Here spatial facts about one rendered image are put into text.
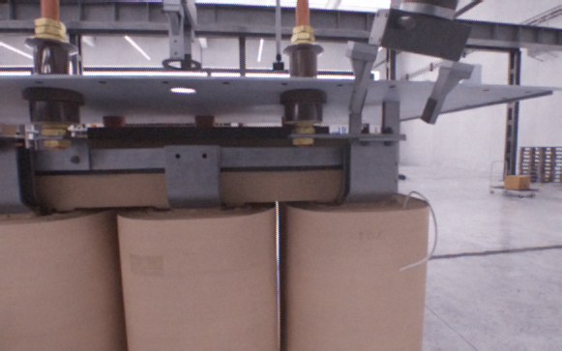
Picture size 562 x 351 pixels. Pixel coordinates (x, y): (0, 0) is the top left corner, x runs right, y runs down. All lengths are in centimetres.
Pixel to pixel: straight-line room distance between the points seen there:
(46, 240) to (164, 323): 32
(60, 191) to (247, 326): 59
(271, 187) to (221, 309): 33
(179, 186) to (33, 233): 33
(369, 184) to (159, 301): 57
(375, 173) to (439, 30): 38
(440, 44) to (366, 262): 50
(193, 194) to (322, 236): 32
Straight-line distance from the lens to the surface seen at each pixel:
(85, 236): 82
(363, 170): 73
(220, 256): 68
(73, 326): 88
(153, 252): 71
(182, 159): 69
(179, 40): 65
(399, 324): 87
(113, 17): 968
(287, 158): 73
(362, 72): 47
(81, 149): 81
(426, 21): 48
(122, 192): 84
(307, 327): 84
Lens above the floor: 123
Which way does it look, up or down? 5 degrees down
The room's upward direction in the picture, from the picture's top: 1 degrees counter-clockwise
